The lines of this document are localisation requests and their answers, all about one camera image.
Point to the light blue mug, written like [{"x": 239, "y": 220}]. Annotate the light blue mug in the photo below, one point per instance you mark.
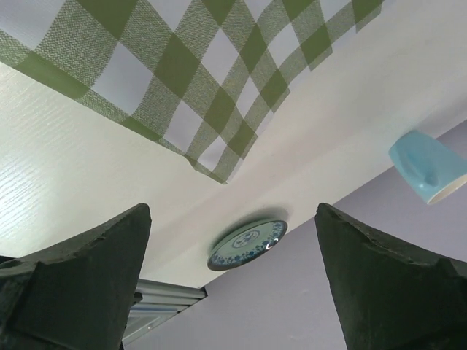
[{"x": 431, "y": 169}]

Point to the blue patterned plate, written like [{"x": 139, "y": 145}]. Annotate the blue patterned plate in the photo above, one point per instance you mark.
[{"x": 245, "y": 244}]

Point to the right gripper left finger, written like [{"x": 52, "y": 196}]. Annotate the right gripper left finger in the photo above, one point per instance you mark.
[{"x": 76, "y": 294}]

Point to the aluminium frame rail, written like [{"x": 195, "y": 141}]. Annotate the aluminium frame rail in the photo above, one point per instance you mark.
[{"x": 154, "y": 304}]

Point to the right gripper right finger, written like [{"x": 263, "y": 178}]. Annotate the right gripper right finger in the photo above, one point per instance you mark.
[{"x": 389, "y": 293}]

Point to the green white checkered cloth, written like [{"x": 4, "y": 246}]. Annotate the green white checkered cloth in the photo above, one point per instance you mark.
[{"x": 201, "y": 78}]

